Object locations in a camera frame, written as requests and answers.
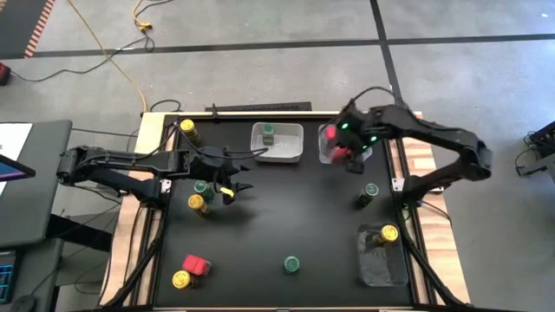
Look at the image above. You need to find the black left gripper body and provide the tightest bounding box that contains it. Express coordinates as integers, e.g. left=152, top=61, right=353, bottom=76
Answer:
left=173, top=146, right=233, bottom=183

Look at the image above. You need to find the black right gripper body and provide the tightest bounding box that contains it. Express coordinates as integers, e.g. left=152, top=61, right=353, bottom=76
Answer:
left=336, top=107, right=385, bottom=153

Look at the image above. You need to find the yellow-lid dark spice can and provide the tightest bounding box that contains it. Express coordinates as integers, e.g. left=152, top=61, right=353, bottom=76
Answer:
left=187, top=193, right=212, bottom=217
left=171, top=270, right=199, bottom=290
left=372, top=224, right=400, bottom=247
left=180, top=119, right=202, bottom=146

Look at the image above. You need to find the clear plastic bin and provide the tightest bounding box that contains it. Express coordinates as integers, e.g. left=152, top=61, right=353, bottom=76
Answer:
left=317, top=123, right=374, bottom=166

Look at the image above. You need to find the beige plastic bin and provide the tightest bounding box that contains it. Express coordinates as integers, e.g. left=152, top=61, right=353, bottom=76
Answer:
left=250, top=121, right=304, bottom=164

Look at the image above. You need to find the flat black bar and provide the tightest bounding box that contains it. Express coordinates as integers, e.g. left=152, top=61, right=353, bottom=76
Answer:
left=205, top=101, right=313, bottom=113

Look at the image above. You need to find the grey translucent plastic bin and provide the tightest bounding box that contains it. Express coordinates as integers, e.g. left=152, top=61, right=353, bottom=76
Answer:
left=356, top=223, right=410, bottom=288

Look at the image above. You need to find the grey side desk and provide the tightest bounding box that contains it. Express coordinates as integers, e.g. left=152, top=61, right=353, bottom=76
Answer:
left=0, top=120, right=74, bottom=249

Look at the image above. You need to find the white paper sheet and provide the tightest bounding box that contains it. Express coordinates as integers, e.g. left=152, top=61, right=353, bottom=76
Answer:
left=0, top=122, right=34, bottom=196

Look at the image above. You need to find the tablet with lit screen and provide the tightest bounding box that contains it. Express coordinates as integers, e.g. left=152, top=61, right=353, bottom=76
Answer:
left=0, top=153, right=37, bottom=184

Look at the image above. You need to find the backlit keyboard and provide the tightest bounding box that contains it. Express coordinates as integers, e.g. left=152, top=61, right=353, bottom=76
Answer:
left=0, top=250, right=15, bottom=304

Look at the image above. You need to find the black orange-striped floor mat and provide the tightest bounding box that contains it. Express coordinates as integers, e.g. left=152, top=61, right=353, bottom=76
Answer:
left=0, top=0, right=57, bottom=60

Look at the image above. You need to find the silver metal bracket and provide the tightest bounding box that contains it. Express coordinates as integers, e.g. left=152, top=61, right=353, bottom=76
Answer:
left=391, top=177, right=412, bottom=194

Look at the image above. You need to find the thin black cable loop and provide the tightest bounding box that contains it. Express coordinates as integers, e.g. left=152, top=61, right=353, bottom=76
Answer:
left=148, top=98, right=183, bottom=114

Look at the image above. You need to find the long yellow floor cable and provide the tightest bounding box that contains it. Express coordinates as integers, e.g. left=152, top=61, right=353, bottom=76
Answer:
left=67, top=0, right=148, bottom=114

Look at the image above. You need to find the yellow cable with plug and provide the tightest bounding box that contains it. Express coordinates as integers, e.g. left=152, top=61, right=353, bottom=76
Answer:
left=132, top=0, right=153, bottom=32

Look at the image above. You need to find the long black floor cable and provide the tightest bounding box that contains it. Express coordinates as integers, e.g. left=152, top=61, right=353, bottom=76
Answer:
left=8, top=0, right=174, bottom=83

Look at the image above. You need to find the black equipment with cables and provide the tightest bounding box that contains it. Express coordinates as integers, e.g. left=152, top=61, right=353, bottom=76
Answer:
left=514, top=120, right=555, bottom=179

